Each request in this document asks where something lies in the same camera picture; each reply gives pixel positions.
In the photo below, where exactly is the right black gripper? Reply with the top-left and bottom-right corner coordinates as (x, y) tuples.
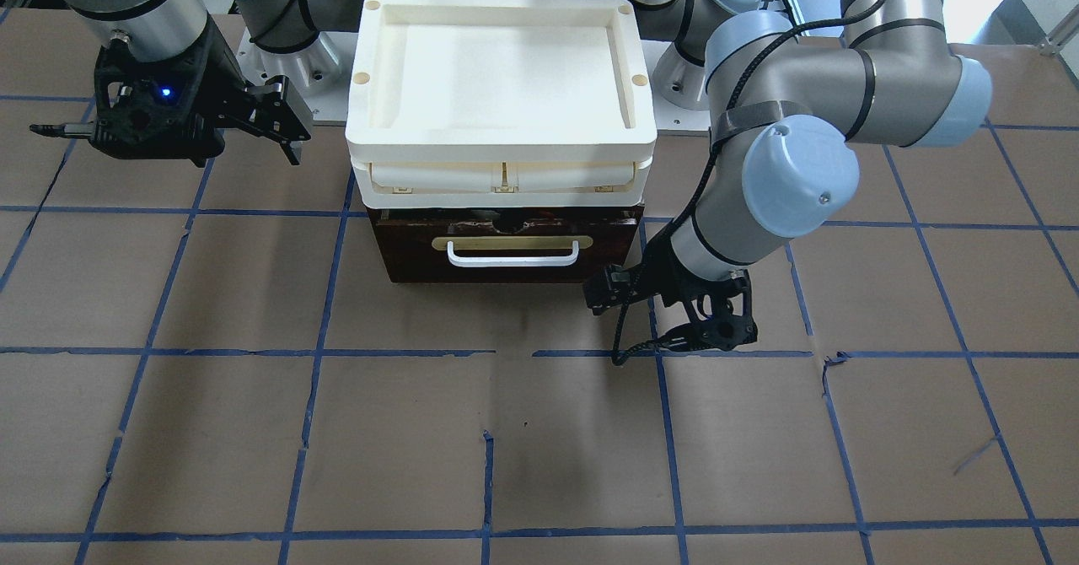
(30, 42), (245, 168)

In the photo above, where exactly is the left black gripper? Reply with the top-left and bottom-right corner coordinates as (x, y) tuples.
(655, 272), (759, 352)

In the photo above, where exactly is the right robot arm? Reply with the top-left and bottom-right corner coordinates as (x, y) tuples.
(30, 0), (365, 168)

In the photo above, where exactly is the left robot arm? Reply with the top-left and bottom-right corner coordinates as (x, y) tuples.
(583, 0), (993, 366)

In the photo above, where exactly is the dark brown wooden cabinet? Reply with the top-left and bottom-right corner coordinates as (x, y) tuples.
(368, 202), (646, 286)

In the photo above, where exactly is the cream plastic tray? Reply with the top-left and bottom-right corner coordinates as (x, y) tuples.
(346, 0), (658, 210)

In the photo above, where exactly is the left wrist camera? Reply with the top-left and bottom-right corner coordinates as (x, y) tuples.
(582, 264), (633, 316)

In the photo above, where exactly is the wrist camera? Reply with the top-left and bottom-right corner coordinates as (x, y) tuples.
(238, 74), (314, 166)
(582, 264), (633, 316)

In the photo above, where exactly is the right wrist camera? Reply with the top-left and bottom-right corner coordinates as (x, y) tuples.
(238, 74), (314, 166)

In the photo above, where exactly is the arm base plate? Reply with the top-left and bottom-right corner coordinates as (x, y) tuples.
(234, 27), (355, 124)
(643, 35), (752, 136)

